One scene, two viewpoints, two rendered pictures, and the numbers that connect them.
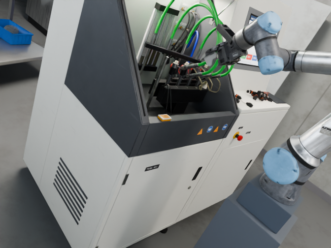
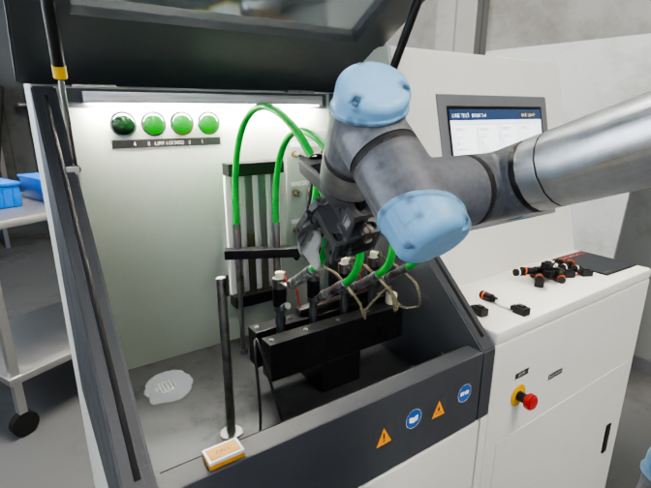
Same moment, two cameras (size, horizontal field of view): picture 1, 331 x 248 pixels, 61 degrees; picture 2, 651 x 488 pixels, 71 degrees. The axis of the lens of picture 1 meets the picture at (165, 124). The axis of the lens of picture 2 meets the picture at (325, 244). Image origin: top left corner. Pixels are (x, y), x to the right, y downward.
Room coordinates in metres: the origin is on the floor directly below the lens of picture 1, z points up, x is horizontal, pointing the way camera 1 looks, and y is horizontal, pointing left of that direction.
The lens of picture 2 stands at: (0.57, -0.29, 1.40)
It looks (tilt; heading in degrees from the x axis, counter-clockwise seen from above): 16 degrees down; 19
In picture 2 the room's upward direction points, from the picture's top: straight up
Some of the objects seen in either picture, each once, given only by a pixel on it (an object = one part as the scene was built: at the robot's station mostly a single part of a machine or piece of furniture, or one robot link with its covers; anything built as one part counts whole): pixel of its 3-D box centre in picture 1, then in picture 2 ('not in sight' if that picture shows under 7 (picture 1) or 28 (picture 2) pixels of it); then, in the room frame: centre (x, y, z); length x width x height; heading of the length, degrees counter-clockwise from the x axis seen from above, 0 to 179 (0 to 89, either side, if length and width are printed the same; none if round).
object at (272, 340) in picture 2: (177, 96); (328, 345); (1.42, 0.00, 0.91); 0.34 x 0.10 x 0.15; 143
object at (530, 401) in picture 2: (238, 137); (525, 399); (1.52, -0.42, 0.80); 0.05 x 0.04 x 0.05; 143
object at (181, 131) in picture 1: (190, 130); (350, 442); (1.18, -0.12, 0.87); 0.62 x 0.04 x 0.16; 143
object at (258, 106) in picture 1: (254, 100); (543, 287); (1.80, -0.46, 0.96); 0.70 x 0.22 x 0.03; 143
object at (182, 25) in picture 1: (182, 27); (310, 190); (1.68, 0.14, 1.20); 0.13 x 0.03 x 0.31; 143
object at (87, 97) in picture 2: not in sight; (217, 99); (1.48, 0.29, 1.43); 0.54 x 0.03 x 0.02; 143
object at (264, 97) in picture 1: (260, 94); (553, 268); (1.83, -0.48, 1.01); 0.23 x 0.11 x 0.06; 143
